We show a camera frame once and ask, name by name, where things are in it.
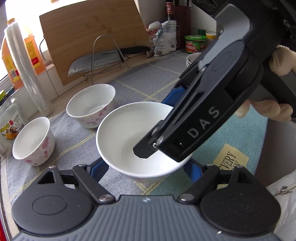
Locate large white bowl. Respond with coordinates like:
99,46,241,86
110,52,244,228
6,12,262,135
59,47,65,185
96,101,189,183

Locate small floral white bowl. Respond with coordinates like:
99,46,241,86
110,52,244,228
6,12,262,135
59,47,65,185
12,117,56,166

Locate gloved right hand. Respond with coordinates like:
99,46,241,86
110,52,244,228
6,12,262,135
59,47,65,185
235,46,295,122

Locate yellow lid spice jar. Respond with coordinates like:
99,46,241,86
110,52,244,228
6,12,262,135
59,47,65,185
206,32,217,45

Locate top white floral plate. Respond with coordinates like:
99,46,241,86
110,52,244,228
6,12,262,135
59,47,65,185
186,53,201,67

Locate green lid sauce jar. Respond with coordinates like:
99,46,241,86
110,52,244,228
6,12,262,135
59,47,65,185
185,35,207,54

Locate green cap small bottle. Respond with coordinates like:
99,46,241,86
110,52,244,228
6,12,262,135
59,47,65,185
198,29,206,36

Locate white seasoning bag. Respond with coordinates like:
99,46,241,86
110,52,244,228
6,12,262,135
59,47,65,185
153,21,177,56

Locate teal dish cloth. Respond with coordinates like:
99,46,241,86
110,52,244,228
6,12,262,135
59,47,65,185
143,108,267,196

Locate grey checked table cloth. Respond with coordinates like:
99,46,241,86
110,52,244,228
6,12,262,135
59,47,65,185
6,51,187,202

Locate red white salt bag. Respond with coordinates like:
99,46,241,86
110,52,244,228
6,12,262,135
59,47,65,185
147,21,162,50

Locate dark red knife block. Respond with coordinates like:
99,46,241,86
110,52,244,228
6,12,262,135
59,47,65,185
174,1,191,49

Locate dark soy sauce bottle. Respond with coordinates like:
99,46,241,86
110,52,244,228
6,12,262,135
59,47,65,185
166,0,180,49

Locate bamboo cutting board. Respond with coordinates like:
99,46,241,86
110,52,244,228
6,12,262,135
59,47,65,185
40,0,151,85

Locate orange oil bottle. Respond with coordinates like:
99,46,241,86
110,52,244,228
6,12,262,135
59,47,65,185
1,26,46,90

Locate stack of plastic cups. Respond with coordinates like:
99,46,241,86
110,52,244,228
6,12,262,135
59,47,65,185
4,21,54,116

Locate kitchen knife black handle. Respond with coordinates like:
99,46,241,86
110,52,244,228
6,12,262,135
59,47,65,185
68,46,151,77

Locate metal wire board stand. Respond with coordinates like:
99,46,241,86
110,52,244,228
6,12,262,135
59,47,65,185
89,34,131,85

